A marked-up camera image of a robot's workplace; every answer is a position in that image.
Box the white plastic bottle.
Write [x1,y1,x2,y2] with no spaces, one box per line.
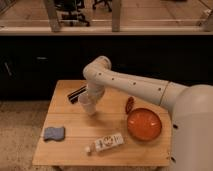
[85,133,124,155]

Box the orange bowl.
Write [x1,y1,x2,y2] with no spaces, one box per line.
[127,108,162,141]

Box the black striped rectangular box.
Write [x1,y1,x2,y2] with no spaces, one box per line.
[67,86,86,104]

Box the black office chair base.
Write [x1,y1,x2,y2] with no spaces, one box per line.
[92,0,112,12]

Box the black cabinet counter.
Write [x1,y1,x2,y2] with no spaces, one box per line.
[0,35,213,100]

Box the wooden table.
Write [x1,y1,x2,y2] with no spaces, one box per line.
[33,80,172,167]

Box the blue grey sponge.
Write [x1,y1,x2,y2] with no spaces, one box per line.
[43,127,65,141]

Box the dark red snack packet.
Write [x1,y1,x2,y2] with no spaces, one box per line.
[125,97,134,114]

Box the black office chair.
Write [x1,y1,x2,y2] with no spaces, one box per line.
[54,0,90,27]

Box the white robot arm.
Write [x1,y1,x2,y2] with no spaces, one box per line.
[83,56,213,171]

